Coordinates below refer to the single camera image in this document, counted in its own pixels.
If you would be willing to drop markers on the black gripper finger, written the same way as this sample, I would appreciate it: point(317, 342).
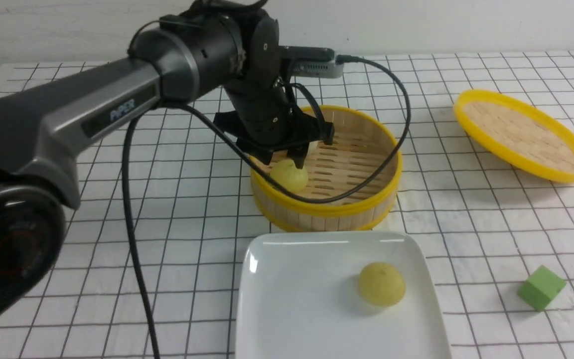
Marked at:
point(298, 157)

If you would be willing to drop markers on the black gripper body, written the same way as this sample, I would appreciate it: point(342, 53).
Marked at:
point(266, 118)

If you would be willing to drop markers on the yellow steamed bun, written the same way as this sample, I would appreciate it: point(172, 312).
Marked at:
point(381, 284)
point(289, 176)

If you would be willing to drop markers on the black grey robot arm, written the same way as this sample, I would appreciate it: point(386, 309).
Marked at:
point(44, 129)

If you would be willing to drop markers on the white square plate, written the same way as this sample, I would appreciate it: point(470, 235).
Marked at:
point(299, 299)

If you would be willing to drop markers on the bamboo steamer basket yellow rim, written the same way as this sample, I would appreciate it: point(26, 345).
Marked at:
point(360, 145)

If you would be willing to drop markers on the checkered white tablecloth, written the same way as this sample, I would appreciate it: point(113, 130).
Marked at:
point(483, 225)

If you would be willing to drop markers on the bamboo steamer lid yellow rim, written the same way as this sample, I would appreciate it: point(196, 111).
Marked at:
point(518, 133)

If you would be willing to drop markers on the green cube block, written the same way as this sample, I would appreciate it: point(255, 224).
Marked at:
point(541, 288)

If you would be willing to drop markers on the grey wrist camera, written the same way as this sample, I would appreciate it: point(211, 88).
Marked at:
point(312, 62)

